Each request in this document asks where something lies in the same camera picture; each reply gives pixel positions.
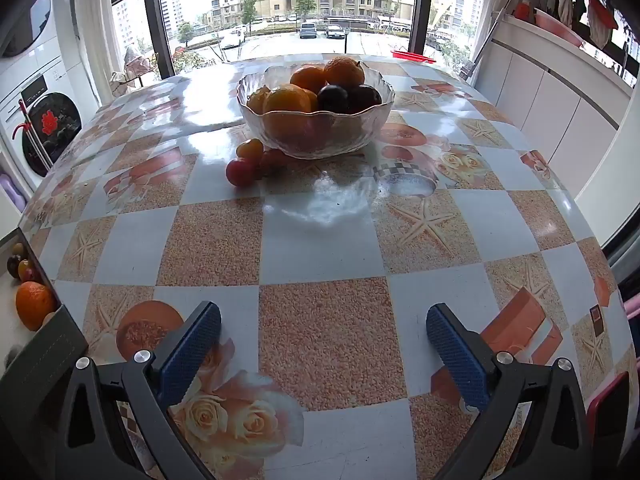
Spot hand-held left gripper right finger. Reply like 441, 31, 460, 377
426, 303, 596, 480

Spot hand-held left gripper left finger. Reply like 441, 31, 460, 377
50, 301, 222, 480

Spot grey cardboard box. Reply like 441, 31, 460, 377
0, 227, 89, 391

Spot phone in red case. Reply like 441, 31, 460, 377
585, 370, 632, 453

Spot orange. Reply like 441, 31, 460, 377
324, 56, 366, 87
290, 64, 328, 93
262, 83, 317, 128
15, 281, 57, 332

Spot small red plum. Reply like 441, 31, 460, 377
226, 158, 257, 188

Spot small yellow plum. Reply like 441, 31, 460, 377
236, 138, 264, 163

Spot purple plastic item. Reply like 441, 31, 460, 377
0, 172, 27, 216

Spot clear glass bowl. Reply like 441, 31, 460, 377
236, 62, 396, 160

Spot white washing machine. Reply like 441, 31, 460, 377
0, 57, 96, 196

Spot dark plum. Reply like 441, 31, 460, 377
347, 85, 382, 113
316, 85, 350, 113

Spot small rack with cloth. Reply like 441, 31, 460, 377
110, 45, 161, 96

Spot red plastic basin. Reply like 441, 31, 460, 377
390, 50, 437, 64

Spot white car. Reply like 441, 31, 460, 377
220, 27, 248, 50

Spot long metal pole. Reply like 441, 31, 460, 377
470, 0, 528, 78

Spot white curtain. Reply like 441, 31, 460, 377
75, 0, 126, 106

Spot pink plastic basin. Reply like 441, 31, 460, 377
532, 7, 586, 48

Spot red hanging garment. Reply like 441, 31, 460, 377
585, 0, 621, 51

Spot white tumble dryer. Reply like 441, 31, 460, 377
0, 0, 81, 76

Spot red handled mop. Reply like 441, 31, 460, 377
12, 100, 55, 171

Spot white wall cabinets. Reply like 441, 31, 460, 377
470, 15, 640, 201

